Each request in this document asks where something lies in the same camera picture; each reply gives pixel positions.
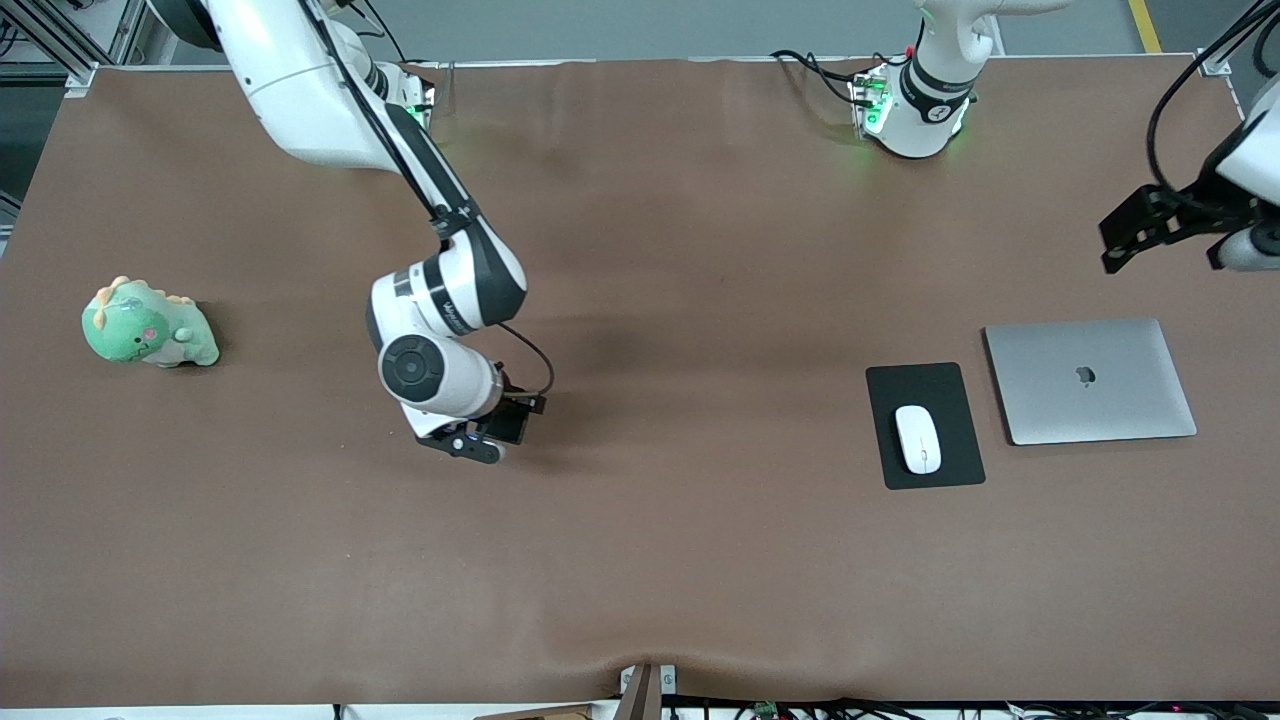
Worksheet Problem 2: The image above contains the white computer mouse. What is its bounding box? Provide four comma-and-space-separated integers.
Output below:
894, 404, 943, 475

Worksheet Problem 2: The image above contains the black mouse pad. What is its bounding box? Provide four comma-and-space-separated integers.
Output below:
865, 361, 988, 491

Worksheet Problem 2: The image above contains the silver closed laptop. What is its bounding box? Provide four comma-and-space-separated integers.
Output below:
982, 317, 1199, 447

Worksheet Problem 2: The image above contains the brown table cover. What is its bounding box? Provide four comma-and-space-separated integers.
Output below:
0, 55, 1280, 706

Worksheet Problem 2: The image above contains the green dinosaur plush toy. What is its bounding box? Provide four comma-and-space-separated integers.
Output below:
81, 276, 221, 369

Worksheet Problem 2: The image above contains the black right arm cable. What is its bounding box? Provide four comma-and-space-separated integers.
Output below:
497, 322, 556, 396

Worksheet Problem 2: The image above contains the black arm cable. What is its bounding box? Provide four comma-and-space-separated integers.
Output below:
1145, 0, 1280, 201
497, 322, 556, 396

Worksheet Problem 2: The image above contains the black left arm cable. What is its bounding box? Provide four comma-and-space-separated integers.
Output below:
1145, 0, 1280, 201

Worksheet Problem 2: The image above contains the aluminium frame profile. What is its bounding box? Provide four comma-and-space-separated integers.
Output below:
1197, 0, 1280, 77
0, 0, 151, 96

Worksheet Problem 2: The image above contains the grey table edge bracket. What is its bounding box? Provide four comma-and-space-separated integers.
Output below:
618, 662, 678, 720

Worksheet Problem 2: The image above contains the black base cable bundle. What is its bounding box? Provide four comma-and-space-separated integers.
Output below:
770, 48, 881, 111

